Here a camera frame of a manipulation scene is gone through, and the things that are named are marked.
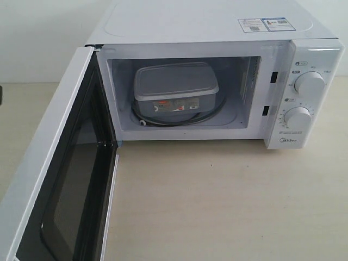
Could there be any white plastic food container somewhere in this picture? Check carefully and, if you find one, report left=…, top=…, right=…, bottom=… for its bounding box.
left=134, top=62, right=219, bottom=101

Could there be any white microwave door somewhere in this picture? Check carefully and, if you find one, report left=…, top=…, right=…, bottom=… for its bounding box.
left=1, top=46, right=117, bottom=260

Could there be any white microwave oven body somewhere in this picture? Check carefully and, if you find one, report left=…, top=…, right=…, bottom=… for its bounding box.
left=87, top=1, right=344, bottom=149

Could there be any lower white timer knob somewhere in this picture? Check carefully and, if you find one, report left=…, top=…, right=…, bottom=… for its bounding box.
left=284, top=107, right=312, bottom=129

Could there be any upper white power knob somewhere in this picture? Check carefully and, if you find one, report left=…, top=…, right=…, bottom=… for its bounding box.
left=294, top=71, right=325, bottom=96

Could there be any blue white warning sticker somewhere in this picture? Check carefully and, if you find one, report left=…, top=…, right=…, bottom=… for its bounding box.
left=238, top=17, right=296, bottom=33

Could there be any black turntable roller ring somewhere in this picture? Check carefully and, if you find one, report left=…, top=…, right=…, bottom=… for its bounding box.
left=131, top=95, right=227, bottom=127

